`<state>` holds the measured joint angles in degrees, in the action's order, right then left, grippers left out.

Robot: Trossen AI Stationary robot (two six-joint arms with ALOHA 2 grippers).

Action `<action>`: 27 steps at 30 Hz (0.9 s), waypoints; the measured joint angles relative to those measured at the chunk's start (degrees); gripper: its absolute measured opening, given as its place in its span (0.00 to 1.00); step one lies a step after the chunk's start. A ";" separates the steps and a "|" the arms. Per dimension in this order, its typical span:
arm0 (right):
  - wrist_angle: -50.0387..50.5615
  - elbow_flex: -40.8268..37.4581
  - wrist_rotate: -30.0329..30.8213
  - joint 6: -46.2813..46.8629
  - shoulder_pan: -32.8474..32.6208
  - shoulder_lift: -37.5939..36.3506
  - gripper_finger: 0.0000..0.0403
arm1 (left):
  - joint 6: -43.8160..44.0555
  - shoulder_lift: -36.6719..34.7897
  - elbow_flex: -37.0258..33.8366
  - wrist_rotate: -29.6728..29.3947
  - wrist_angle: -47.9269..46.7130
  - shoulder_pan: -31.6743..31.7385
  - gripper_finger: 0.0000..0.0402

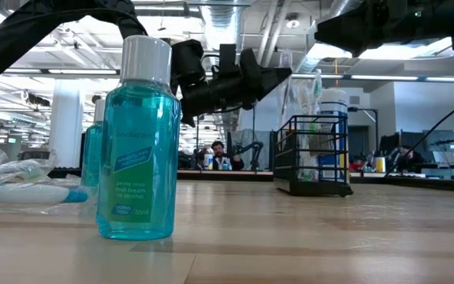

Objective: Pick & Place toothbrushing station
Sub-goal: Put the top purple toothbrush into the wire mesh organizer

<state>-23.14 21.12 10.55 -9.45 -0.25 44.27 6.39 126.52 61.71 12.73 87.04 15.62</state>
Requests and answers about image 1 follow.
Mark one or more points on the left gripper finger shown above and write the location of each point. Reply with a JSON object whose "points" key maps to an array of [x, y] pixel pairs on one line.
{"points": [[260, 90], [262, 75]]}

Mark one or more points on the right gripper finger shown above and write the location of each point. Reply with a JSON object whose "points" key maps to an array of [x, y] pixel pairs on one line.
{"points": [[353, 17], [353, 39]]}

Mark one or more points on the teal mouthwash bottle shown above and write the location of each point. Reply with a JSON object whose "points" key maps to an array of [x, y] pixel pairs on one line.
{"points": [[138, 158], [92, 158]]}

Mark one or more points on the black background robot arm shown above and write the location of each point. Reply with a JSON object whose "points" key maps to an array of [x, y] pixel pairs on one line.
{"points": [[255, 152], [195, 158]]}

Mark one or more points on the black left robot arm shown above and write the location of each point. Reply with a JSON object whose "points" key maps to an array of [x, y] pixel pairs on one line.
{"points": [[22, 35]]}

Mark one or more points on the white toothbrush blue bristles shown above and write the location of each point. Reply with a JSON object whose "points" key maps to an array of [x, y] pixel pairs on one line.
{"points": [[305, 98]]}

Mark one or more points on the person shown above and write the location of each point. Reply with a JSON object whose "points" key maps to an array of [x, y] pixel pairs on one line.
{"points": [[408, 158], [221, 155], [355, 165]]}

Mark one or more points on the white wipes canister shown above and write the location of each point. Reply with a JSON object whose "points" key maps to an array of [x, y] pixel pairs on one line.
{"points": [[335, 102]]}

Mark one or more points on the small wipes canister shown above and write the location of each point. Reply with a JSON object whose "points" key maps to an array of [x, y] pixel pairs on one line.
{"points": [[208, 161]]}

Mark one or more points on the dark computer monitor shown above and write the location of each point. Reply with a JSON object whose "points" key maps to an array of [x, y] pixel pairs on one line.
{"points": [[388, 146]]}

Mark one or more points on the wide computer monitor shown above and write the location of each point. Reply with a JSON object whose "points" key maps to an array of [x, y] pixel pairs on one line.
{"points": [[440, 144]]}

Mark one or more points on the yellow cup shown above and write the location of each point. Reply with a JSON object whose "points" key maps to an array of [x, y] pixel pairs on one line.
{"points": [[380, 165]]}

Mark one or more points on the white building column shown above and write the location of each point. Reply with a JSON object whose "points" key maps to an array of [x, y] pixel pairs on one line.
{"points": [[66, 126]]}

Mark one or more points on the ribbed silver ventilation duct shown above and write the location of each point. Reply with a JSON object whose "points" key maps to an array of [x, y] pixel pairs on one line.
{"points": [[223, 23]]}

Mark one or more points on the black table frame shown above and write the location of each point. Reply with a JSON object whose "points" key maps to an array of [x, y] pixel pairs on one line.
{"points": [[408, 184]]}

